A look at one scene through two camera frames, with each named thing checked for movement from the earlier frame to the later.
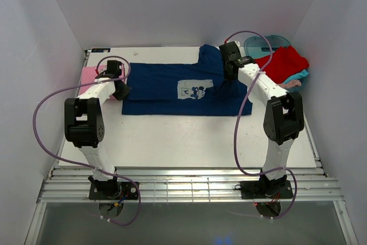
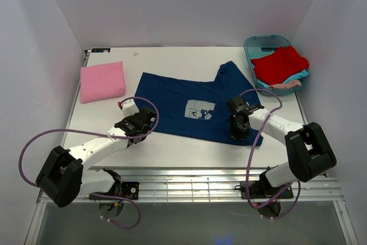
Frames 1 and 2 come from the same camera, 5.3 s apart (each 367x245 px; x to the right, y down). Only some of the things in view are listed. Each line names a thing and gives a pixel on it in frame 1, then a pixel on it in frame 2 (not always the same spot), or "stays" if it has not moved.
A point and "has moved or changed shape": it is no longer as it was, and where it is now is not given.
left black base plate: (113, 190) stays
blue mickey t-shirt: (200, 89) has moved or changed shape
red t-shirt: (287, 61) stays
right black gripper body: (229, 77) → (237, 132)
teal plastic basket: (258, 47) stays
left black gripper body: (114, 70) → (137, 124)
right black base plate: (268, 189) stays
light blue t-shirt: (295, 76) stays
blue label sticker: (99, 50) stays
